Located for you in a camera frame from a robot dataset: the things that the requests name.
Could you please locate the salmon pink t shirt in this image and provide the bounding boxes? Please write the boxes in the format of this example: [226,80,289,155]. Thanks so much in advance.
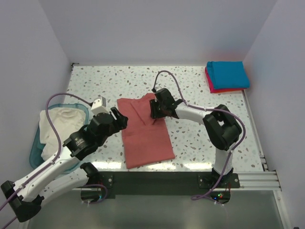
[117,93,175,169]

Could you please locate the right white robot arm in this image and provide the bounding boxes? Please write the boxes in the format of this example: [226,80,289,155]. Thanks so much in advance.
[150,88,245,176]

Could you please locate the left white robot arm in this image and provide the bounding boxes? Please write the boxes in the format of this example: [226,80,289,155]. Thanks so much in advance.
[1,107,128,222]

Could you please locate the cream white t shirt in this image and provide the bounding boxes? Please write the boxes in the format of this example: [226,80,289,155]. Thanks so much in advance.
[39,107,86,161]

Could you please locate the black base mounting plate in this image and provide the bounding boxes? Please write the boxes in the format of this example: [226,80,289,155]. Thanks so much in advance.
[81,171,241,203]

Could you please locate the folded magenta t shirt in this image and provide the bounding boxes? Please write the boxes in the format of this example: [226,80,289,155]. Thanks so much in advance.
[205,67,246,94]

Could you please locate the teal plastic basket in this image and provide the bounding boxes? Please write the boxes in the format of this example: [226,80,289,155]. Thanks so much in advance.
[29,104,89,169]

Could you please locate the folded blue t shirt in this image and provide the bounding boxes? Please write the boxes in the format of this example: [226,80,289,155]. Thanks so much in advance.
[206,61,250,89]

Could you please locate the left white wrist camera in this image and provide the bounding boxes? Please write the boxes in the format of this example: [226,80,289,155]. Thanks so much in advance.
[91,96,109,116]

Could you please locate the aluminium frame rail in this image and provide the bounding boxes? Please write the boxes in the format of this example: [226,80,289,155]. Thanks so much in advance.
[18,169,293,229]

